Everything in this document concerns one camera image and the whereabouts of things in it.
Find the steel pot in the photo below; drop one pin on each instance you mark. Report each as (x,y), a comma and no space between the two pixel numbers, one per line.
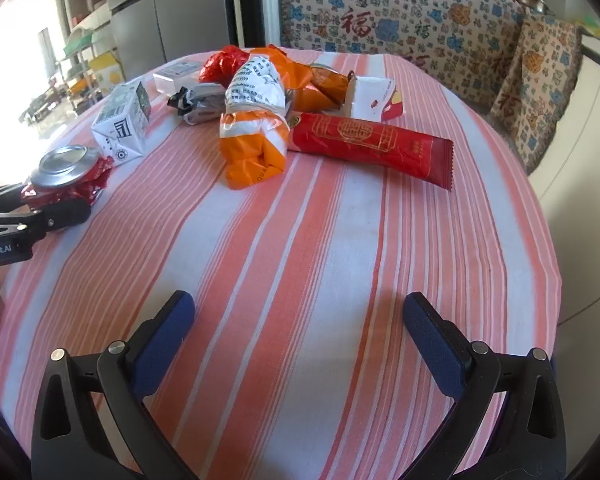
(532,1)

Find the storage shelf with boxes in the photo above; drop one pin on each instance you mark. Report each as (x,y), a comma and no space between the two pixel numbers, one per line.
(87,35)

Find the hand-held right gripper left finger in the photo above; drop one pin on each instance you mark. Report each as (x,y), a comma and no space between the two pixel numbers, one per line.
(162,345)

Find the black silver wrapper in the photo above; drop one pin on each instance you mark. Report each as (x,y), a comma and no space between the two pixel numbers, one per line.
(200,105)

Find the long red packet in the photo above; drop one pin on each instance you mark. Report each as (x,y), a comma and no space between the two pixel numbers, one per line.
(370,142)

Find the yellow packet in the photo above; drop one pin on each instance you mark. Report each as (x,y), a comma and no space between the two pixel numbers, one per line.
(596,30)

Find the clear plastic box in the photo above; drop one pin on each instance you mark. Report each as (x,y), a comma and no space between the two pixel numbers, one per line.
(177,76)

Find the white cabinet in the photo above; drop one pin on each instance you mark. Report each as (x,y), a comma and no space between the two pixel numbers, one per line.
(580,210)

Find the small printed blanket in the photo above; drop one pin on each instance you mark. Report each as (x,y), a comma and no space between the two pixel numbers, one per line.
(535,85)

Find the orange printed plastic bag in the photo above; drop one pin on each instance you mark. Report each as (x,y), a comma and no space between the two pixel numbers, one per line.
(255,130)

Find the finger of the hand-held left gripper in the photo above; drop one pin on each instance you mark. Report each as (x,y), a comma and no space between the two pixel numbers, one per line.
(62,217)
(2,195)

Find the crumpled white carton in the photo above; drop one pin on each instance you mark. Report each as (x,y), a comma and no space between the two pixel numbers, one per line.
(120,125)

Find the orange snack wrapper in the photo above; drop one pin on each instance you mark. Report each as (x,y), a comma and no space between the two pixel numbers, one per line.
(330,86)

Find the grey refrigerator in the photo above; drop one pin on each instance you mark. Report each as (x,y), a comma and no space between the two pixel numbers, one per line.
(180,10)

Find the large printed blanket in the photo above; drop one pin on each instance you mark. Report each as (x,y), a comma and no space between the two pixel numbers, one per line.
(380,10)

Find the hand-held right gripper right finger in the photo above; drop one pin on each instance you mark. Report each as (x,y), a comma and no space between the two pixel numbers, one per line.
(435,345)

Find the red plastic bag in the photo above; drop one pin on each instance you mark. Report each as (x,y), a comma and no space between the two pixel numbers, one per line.
(221,65)

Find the white paper food wrapper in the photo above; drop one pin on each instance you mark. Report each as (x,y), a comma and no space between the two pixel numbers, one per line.
(371,96)

